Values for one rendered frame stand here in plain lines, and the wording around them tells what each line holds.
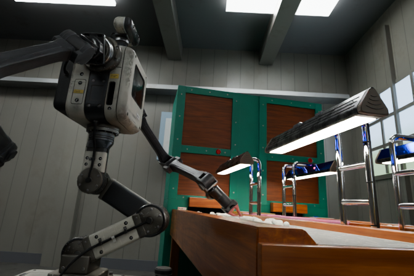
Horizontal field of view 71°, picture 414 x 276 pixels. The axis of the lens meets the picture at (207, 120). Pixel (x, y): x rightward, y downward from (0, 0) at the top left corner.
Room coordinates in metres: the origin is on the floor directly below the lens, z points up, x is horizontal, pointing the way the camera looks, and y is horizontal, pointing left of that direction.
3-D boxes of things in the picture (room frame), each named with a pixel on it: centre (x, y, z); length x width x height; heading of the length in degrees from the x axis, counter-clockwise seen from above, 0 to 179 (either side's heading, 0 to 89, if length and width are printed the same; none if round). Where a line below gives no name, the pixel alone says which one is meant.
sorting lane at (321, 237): (1.50, -0.20, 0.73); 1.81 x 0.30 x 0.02; 10
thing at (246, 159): (1.94, -0.18, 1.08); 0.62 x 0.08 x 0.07; 10
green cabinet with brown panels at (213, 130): (2.73, -0.35, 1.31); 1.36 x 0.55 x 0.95; 100
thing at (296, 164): (2.02, -0.66, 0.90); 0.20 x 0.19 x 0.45; 10
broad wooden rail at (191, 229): (1.46, 0.00, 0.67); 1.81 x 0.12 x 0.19; 10
